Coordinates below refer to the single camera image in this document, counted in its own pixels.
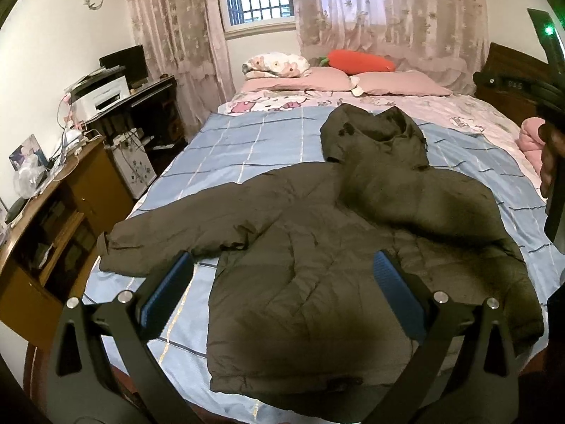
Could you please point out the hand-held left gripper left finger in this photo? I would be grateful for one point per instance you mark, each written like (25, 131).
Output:
(170, 291)

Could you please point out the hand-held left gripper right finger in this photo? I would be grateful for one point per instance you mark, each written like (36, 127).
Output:
(395, 291)

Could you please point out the dark olive hooded jacket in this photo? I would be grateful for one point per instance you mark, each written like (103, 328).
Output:
(318, 247)

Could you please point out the person's right hand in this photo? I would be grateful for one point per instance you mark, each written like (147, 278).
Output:
(551, 159)

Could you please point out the dark cloth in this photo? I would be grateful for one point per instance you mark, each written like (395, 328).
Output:
(503, 84)

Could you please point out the pink folded blanket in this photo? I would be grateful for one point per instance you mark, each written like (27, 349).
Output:
(532, 141)

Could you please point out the pink pillow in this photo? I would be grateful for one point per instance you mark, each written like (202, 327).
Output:
(300, 81)
(397, 83)

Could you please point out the pink floral curtain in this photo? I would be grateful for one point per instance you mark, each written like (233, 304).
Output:
(176, 44)
(397, 9)

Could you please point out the white power strip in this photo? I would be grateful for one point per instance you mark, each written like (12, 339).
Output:
(128, 137)

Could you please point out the blue checked blanket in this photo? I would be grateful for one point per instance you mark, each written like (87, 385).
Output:
(247, 141)

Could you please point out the clear plastic bag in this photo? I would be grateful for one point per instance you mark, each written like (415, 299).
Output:
(28, 179)

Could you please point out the dark computer desk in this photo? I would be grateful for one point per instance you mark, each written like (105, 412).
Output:
(154, 110)

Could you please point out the carrot plush toy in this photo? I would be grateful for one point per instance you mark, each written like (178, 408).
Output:
(357, 61)

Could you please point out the white printer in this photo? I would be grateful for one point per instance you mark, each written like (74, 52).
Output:
(103, 92)

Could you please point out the black computer monitor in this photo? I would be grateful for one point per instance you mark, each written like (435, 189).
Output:
(126, 62)

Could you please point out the floral pillow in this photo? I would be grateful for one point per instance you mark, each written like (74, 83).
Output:
(278, 62)

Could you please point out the photo frame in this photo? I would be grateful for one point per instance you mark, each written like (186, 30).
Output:
(28, 152)

